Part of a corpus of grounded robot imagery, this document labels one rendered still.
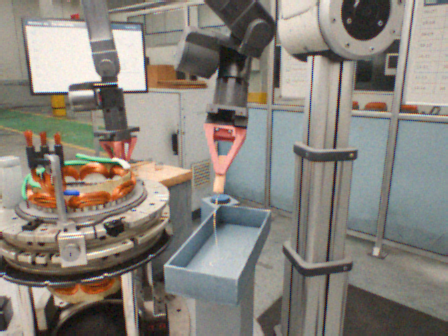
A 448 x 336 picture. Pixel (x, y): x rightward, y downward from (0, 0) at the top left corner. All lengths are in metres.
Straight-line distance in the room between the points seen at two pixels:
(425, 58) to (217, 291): 2.25
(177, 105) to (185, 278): 2.46
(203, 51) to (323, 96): 0.28
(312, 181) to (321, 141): 0.08
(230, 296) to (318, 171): 0.35
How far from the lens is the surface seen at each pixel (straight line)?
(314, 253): 0.80
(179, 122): 2.92
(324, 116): 0.72
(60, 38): 1.76
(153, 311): 0.79
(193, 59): 0.55
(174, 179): 0.91
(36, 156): 0.57
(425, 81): 2.55
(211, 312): 0.62
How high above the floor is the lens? 1.33
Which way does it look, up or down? 15 degrees down
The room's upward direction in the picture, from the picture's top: straight up
